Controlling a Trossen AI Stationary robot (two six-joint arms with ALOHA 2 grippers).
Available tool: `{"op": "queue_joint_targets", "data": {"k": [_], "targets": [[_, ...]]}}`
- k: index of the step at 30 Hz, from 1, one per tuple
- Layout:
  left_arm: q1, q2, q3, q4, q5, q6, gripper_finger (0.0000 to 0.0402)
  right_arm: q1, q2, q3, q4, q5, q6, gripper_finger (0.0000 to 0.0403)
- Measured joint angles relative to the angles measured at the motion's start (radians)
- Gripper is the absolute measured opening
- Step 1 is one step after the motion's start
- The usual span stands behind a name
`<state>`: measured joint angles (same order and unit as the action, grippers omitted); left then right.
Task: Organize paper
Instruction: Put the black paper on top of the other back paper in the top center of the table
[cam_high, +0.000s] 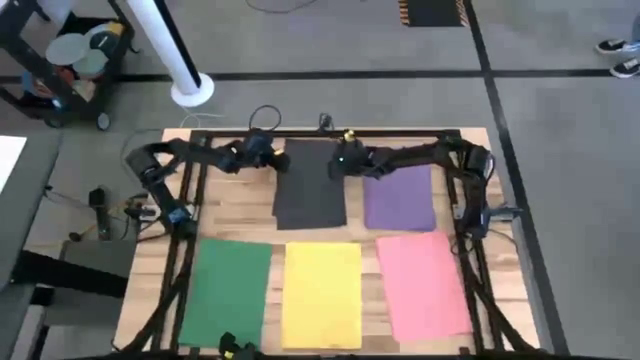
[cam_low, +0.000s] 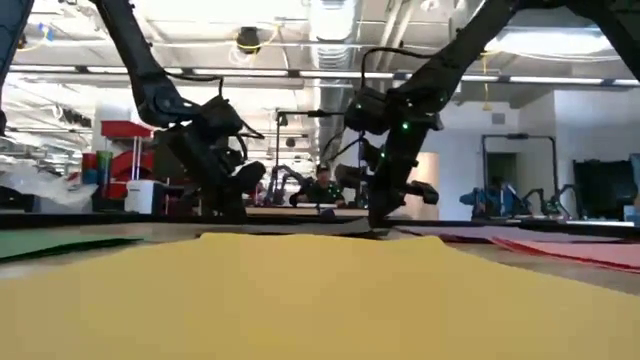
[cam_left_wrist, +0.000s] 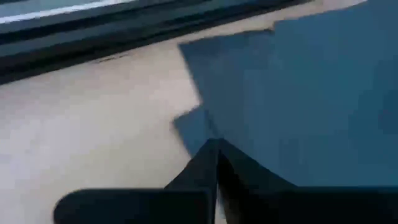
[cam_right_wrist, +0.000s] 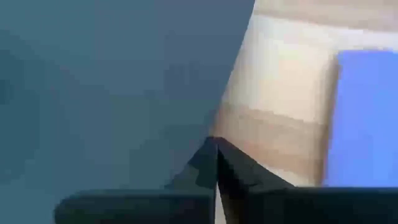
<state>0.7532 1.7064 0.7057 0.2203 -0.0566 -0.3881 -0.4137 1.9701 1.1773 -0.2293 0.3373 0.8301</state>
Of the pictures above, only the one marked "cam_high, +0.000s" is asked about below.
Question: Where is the purple paper sheet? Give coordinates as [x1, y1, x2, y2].
[362, 164, 438, 233]

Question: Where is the pale blue plate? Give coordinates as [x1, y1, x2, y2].
[45, 32, 92, 67]

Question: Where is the white and black pole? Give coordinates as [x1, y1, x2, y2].
[124, 0, 216, 109]

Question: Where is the black paper sheet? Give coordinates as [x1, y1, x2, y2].
[271, 138, 348, 231]

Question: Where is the grey desk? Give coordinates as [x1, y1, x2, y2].
[0, 130, 65, 291]

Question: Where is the person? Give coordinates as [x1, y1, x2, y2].
[594, 13, 640, 80]

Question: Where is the black device with yellow tag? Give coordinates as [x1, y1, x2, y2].
[218, 331, 261, 360]

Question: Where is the black control box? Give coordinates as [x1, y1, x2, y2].
[88, 186, 109, 242]

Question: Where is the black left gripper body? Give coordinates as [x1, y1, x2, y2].
[222, 130, 275, 174]

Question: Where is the black metal table frame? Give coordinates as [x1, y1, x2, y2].
[117, 128, 544, 359]

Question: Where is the pink paper sheet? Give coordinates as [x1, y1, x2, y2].
[375, 231, 475, 344]

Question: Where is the pale green plate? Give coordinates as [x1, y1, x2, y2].
[74, 48, 110, 80]

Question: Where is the white floor cable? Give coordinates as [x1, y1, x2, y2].
[178, 110, 239, 130]

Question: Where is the black mat with orange edge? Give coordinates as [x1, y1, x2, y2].
[398, 0, 470, 28]

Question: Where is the green paper sheet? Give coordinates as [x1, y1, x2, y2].
[178, 238, 274, 350]

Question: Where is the small tan object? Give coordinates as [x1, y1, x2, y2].
[73, 78, 97, 103]

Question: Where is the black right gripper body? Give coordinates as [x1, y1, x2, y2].
[332, 130, 374, 179]

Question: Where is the black floor cable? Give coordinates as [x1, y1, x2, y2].
[243, 0, 321, 15]

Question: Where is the white board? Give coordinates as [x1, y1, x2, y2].
[0, 135, 28, 195]

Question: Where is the dark teal plate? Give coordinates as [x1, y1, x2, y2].
[88, 27, 124, 60]

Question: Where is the yellow paper sheet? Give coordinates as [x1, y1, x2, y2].
[280, 241, 364, 351]

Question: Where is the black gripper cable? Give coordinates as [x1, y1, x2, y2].
[248, 104, 283, 134]

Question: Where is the black wheeled cart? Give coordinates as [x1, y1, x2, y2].
[0, 0, 137, 132]

